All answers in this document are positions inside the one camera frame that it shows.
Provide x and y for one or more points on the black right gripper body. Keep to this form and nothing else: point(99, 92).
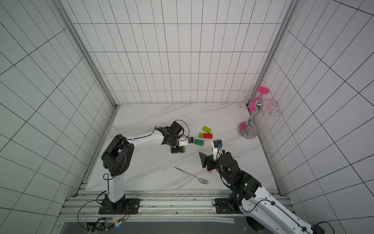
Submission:
point(210, 161)

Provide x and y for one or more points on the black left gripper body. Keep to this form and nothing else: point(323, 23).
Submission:
point(174, 143)

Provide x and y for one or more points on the dark green 2x4 brick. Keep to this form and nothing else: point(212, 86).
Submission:
point(199, 142)

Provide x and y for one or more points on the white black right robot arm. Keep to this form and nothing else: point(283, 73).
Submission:
point(249, 197)

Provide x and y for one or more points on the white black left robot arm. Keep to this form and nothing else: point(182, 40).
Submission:
point(117, 158)

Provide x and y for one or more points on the silver metal fork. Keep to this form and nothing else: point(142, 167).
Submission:
point(201, 180)

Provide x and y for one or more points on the red 2x4 brick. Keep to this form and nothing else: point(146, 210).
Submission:
point(207, 136)

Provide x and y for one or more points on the lime green 2x4 brick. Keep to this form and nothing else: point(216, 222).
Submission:
point(206, 130)

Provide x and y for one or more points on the chrome pink cup stand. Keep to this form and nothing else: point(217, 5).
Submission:
point(256, 107)

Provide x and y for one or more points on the clear glass cup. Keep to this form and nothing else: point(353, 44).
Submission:
point(111, 132)

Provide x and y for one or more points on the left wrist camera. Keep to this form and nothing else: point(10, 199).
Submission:
point(186, 141)

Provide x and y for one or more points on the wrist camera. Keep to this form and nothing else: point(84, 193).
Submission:
point(186, 141)
point(217, 148)

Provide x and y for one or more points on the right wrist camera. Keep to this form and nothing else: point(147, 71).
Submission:
point(217, 148)

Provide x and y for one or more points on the aluminium mounting rail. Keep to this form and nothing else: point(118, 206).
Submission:
point(144, 205)

